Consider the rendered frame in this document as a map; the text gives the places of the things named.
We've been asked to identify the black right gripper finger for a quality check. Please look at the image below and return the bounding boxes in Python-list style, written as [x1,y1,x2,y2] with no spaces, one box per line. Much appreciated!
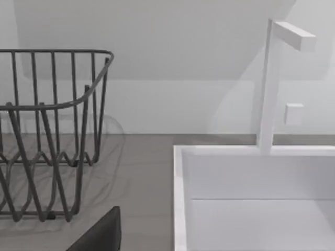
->
[65,206,122,251]

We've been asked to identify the white sink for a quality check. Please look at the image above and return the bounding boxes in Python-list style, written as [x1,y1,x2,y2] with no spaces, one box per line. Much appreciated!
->
[173,145,335,251]

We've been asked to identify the tall white tap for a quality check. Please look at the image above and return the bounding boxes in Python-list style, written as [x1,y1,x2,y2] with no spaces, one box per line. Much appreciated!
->
[256,18,317,154]

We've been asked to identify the white square tap knob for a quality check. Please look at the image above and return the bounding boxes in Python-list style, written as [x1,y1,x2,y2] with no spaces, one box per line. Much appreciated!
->
[284,102,305,126]

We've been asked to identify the grey wire basket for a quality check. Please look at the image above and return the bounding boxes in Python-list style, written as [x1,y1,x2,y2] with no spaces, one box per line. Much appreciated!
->
[0,49,115,223]

